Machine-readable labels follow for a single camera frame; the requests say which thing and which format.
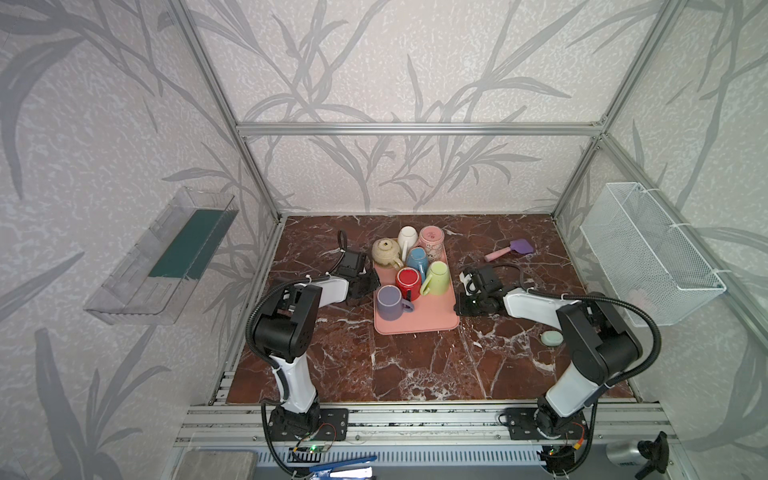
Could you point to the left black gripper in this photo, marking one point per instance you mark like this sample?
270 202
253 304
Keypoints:
366 282

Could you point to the lavender purple mug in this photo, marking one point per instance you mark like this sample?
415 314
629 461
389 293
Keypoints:
390 304

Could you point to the red mug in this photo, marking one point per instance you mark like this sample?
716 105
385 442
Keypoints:
409 280

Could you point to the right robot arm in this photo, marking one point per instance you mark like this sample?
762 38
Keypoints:
609 340

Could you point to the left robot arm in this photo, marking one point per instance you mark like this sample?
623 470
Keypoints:
280 328

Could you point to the beige speckled round mug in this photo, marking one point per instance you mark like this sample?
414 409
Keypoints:
386 252

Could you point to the light green mug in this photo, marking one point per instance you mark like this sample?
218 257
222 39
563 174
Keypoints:
437 280

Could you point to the white mug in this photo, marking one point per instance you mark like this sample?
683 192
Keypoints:
407 239

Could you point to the blue dotted mug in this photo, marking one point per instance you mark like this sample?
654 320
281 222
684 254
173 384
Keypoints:
418 260

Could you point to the pink patterned mug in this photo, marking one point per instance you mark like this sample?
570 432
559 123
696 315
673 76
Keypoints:
431 239

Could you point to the pink plastic tray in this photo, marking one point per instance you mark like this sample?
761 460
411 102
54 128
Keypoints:
431 312

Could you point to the purple pink spatula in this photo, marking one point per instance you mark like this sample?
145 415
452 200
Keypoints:
519 246

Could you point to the pale green round lid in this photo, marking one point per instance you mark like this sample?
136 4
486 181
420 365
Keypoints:
552 338

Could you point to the black clamp knob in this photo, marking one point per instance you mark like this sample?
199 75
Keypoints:
651 456

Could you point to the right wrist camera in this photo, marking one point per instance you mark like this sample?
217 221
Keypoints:
467 280

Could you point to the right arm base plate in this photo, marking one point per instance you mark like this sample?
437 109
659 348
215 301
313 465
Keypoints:
529 423

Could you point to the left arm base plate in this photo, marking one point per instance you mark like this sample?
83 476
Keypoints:
321 424

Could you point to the white wire basket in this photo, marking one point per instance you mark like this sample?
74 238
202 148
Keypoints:
647 258

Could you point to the aluminium front rail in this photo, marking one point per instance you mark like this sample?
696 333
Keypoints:
399 433

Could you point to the clear plastic wall shelf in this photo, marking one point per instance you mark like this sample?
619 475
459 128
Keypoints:
155 280

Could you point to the blue handled tool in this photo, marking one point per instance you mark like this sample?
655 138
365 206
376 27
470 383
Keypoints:
353 469

